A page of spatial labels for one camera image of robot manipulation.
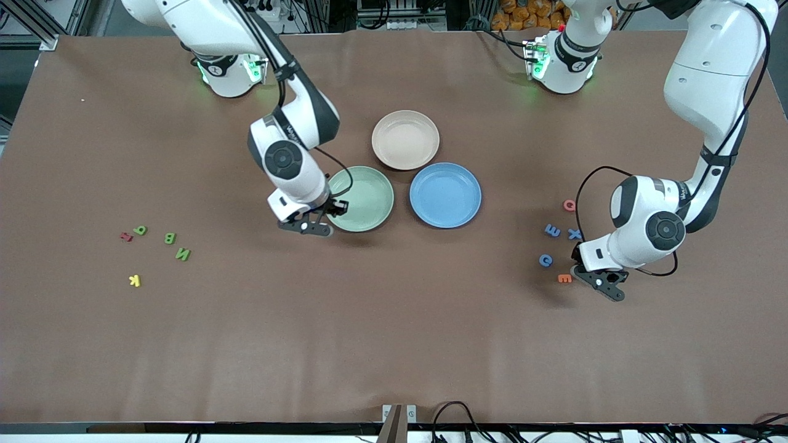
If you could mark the blue foam letter C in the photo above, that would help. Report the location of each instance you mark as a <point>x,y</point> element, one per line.
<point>545,260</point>

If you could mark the small metal clamp bracket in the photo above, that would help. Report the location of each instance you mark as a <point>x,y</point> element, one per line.
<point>411,413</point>

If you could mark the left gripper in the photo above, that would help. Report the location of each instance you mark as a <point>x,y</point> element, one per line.
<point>575,253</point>

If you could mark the blue foam letter X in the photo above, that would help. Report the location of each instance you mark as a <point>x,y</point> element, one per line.
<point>573,234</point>

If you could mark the brown upright post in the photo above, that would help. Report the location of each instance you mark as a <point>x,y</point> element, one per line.
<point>393,427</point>

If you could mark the brown table cover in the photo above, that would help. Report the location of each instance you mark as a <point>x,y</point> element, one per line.
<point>394,320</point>

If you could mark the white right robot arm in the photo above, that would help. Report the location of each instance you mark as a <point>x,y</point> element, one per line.
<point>289,160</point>

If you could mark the white power strip with plugs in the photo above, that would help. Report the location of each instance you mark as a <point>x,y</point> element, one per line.
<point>274,12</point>

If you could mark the green round plate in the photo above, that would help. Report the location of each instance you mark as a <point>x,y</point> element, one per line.
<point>366,209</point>

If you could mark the black table edge strip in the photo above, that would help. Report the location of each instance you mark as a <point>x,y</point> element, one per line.
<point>184,427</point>

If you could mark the red foam letter Q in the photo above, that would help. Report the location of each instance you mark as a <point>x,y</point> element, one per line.
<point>569,205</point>

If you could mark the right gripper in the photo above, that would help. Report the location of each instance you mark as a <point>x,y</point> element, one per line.
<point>333,207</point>

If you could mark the orange bags pile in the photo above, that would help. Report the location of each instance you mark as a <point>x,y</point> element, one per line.
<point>523,15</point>

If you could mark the beige round plate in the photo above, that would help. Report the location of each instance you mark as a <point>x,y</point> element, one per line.
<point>406,140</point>

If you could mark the yellow foam letter K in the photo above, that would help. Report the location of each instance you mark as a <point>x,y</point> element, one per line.
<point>135,280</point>

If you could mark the green foam letter N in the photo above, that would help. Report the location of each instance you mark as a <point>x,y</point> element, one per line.
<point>183,254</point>

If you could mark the aluminium frame rail with bracket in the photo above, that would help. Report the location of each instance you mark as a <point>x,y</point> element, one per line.
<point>49,43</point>

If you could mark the blue foam letter E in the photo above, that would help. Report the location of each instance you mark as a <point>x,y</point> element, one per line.
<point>552,231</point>

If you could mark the blue round plate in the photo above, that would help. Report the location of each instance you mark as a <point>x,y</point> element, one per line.
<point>443,212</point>

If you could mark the long white socket strip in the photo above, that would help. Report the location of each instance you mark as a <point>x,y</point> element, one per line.
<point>418,24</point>

